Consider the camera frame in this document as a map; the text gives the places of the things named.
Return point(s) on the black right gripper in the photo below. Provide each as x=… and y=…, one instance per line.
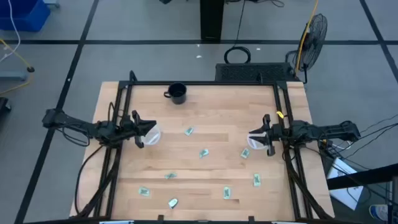
x=276, y=133

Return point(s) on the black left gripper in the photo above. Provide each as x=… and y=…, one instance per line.
x=130, y=129

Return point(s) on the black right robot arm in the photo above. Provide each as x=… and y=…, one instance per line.
x=323, y=130

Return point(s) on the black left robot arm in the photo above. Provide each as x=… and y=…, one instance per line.
x=74, y=126

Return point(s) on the clear plastic cup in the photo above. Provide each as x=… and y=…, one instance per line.
x=254, y=142
x=153, y=137

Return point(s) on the green white sweetener packet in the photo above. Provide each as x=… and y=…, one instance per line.
x=188, y=131
x=173, y=203
x=245, y=153
x=170, y=175
x=226, y=192
x=144, y=191
x=203, y=153
x=257, y=180

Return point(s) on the yellow tag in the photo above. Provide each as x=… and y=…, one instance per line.
x=280, y=114

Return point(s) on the black mug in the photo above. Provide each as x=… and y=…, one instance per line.
x=178, y=92

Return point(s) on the black perforated computer case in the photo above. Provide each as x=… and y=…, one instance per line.
x=253, y=73

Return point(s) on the black metal bar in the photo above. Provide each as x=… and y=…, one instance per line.
x=360, y=179

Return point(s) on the black floor fan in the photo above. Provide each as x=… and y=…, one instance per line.
x=313, y=40

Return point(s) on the black pillar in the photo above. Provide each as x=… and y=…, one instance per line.
x=212, y=20

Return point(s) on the white blue shoe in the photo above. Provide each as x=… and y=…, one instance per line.
x=378, y=212

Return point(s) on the blue plastic bin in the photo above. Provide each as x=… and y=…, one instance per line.
x=23, y=14

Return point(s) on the black aluminium table frame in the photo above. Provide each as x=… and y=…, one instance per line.
x=202, y=83

